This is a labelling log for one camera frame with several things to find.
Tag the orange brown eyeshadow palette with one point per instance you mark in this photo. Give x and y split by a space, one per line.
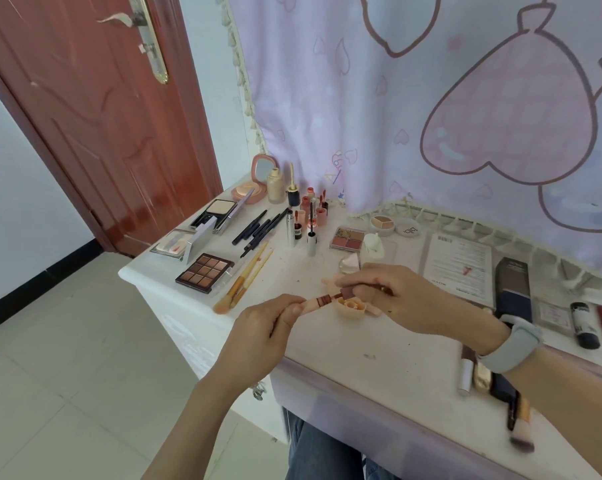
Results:
203 272

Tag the pink lip gloss cap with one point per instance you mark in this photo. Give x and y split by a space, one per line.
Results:
301 218

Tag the person's left hand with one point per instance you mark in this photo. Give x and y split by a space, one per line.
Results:
258 344

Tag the small brown bottle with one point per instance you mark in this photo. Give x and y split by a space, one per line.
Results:
583 324

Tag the lilac cartoon cloth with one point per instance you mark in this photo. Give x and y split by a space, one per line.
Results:
381 119

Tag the navy lipstick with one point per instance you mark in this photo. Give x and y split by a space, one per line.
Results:
503 389

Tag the white table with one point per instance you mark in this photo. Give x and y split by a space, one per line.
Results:
391 374

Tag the black eyeliner pencil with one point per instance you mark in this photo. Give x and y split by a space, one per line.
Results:
253 247

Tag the beige foundation bottle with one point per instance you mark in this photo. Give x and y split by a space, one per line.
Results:
276 187

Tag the dark foundation box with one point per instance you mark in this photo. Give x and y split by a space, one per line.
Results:
513 284

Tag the silver square palette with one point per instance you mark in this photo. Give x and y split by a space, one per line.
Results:
173 244

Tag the pink cushion compact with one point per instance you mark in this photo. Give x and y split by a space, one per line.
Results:
246 192

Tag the pink lip gloss tube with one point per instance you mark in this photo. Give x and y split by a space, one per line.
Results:
305 203

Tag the round white powder compact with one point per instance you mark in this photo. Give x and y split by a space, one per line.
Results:
382 223

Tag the person's right hand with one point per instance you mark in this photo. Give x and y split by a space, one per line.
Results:
421 304

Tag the white smartwatch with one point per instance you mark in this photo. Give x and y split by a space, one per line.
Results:
510 347

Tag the paper instruction sheet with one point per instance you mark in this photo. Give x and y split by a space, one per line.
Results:
461 264

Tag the dark lip glaze wand cap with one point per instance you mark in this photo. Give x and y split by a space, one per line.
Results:
325 203

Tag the dark grey palette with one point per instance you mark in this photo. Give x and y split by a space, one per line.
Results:
221 208

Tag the wooden drawer lilac front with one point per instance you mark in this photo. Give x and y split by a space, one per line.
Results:
381 434

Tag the small red blush palette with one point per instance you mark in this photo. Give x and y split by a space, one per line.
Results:
346 239

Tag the round white compact lid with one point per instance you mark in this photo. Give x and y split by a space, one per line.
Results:
408 228

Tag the person's right forearm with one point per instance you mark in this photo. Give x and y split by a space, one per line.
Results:
570 409

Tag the small clear square compact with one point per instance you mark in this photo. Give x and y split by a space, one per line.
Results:
553 317

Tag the pink lipstick cap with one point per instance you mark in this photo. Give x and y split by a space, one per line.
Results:
322 217

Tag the gold clear compact cap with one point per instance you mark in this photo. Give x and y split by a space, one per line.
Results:
350 264

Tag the small black white bottle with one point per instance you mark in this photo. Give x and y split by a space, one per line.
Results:
312 225

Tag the cream gold tube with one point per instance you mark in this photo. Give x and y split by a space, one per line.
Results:
482 379

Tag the person's blue jeans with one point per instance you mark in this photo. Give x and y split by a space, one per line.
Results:
321 454

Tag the black foundation bottle cap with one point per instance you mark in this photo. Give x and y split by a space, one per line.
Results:
294 197

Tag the brown wooden door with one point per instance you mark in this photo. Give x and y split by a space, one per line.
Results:
96 144

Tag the person's left forearm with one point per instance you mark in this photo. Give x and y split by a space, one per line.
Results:
201 429

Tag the peach foundation tube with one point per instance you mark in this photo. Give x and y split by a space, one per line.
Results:
351 309

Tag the white oval compact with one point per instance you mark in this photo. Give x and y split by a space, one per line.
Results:
374 244

